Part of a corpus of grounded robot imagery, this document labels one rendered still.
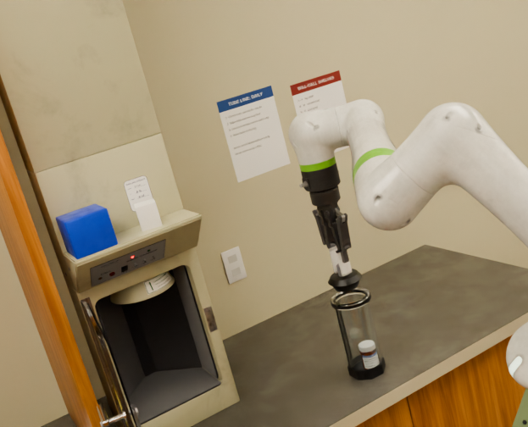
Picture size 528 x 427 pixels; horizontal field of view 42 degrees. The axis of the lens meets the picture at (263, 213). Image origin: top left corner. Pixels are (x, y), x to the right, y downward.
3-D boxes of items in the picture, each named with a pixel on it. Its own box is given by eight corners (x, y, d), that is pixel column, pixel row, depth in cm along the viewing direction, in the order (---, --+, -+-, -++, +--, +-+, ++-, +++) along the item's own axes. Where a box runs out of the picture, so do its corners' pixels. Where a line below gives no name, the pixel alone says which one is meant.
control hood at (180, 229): (75, 291, 167) (61, 253, 164) (195, 244, 180) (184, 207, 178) (86, 303, 157) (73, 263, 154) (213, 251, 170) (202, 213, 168)
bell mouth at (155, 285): (102, 295, 190) (96, 276, 188) (161, 270, 197) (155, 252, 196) (121, 310, 174) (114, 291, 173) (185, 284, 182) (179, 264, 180)
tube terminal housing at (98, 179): (106, 419, 201) (16, 167, 181) (204, 371, 214) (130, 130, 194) (132, 457, 179) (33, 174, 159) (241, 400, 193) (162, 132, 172)
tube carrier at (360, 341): (340, 368, 193) (322, 299, 188) (370, 352, 197) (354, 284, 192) (362, 381, 184) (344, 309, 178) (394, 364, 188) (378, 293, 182)
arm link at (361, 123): (347, 155, 142) (357, 202, 147) (402, 141, 141) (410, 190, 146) (331, 98, 174) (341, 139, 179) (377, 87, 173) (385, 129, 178)
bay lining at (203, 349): (108, 392, 200) (69, 281, 191) (189, 355, 211) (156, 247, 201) (136, 425, 179) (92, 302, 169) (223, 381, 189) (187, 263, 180)
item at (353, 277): (323, 289, 186) (317, 267, 185) (351, 276, 190) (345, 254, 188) (342, 297, 178) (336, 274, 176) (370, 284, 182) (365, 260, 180)
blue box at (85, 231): (67, 252, 164) (54, 217, 162) (107, 237, 168) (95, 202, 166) (77, 260, 155) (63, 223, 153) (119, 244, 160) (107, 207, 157)
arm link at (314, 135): (284, 113, 177) (283, 120, 167) (332, 102, 176) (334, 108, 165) (297, 166, 181) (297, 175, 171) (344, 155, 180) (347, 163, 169)
